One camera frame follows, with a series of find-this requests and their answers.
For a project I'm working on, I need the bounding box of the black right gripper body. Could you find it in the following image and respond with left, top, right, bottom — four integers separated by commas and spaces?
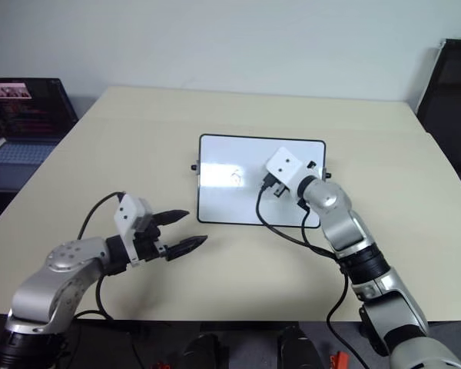
261, 172, 290, 200

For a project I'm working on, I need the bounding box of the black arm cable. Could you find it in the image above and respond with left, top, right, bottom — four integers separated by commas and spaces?
78, 191, 126, 321
255, 180, 374, 369

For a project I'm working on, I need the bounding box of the blue open laptop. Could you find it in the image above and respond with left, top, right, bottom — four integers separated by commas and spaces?
0, 78, 80, 192

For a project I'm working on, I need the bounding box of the black framed whiteboard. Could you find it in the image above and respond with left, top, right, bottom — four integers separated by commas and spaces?
196, 133, 327, 230

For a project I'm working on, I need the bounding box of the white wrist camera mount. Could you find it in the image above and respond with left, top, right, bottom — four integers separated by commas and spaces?
264, 146, 307, 192
113, 194, 155, 268

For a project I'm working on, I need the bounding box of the dark rounded shape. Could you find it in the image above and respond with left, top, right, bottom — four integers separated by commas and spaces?
183, 332, 231, 369
275, 324, 324, 369

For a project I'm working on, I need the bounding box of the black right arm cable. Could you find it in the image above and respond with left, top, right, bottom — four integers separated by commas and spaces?
255, 180, 374, 369

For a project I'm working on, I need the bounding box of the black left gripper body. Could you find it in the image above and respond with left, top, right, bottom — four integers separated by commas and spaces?
132, 218, 169, 266

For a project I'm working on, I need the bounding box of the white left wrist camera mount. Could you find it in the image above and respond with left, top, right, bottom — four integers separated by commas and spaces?
113, 194, 155, 268

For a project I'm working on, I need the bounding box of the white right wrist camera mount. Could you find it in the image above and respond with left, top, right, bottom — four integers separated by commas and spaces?
264, 146, 307, 192

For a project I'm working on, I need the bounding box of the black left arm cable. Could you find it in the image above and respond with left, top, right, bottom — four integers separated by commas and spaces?
78, 191, 126, 321

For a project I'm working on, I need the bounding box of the black chair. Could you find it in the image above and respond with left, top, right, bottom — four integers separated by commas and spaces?
414, 38, 461, 201

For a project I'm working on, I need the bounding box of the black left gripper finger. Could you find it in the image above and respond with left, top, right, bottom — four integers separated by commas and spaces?
164, 234, 210, 264
153, 209, 191, 228

